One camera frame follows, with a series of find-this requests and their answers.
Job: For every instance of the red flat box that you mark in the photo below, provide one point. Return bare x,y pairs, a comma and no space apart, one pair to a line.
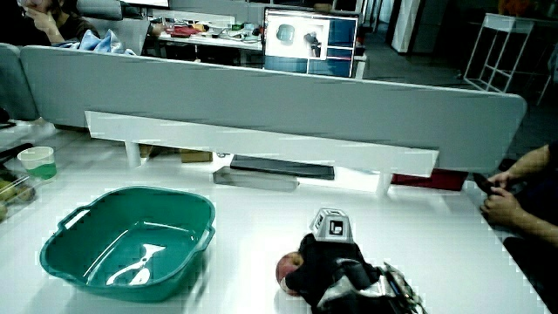
431,179

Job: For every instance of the another person's forearm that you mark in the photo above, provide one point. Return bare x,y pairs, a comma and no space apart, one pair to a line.
540,227
529,165

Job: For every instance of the black phone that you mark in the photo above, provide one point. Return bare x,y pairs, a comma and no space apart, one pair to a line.
483,183

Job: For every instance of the black keyboard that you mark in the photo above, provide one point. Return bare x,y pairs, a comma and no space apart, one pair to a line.
283,167

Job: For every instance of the white desk shelf riser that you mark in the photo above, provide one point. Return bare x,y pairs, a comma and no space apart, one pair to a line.
261,141

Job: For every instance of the grey chair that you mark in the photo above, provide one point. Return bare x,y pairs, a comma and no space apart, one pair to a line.
15,83

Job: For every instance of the brown cardboard box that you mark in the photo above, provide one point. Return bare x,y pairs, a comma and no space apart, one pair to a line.
196,155

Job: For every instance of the grey flat box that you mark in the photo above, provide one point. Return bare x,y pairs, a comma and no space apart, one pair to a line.
255,179

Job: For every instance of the red apple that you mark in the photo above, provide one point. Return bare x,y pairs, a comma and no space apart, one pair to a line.
286,267

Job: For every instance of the clear container with fruit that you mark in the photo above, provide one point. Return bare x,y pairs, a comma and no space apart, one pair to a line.
15,192

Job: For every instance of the light blue cloth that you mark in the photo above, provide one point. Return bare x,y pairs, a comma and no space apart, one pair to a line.
98,43

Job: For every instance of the grey partition panel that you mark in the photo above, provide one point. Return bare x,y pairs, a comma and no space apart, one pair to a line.
279,96

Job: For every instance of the person's right hand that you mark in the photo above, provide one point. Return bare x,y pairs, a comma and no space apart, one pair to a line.
331,266

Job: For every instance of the white and green paper cup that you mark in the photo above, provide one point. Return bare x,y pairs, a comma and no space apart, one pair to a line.
39,162

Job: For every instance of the computer monitor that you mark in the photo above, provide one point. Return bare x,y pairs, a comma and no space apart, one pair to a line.
310,43

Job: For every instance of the white metal rack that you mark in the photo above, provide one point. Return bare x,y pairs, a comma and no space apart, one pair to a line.
497,52

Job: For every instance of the green plastic basin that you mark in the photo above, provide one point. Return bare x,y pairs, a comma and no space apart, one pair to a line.
131,244

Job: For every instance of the cluttered background desk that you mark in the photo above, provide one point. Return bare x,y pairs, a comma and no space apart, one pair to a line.
209,37

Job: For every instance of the white desk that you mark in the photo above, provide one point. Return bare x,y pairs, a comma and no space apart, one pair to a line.
401,244

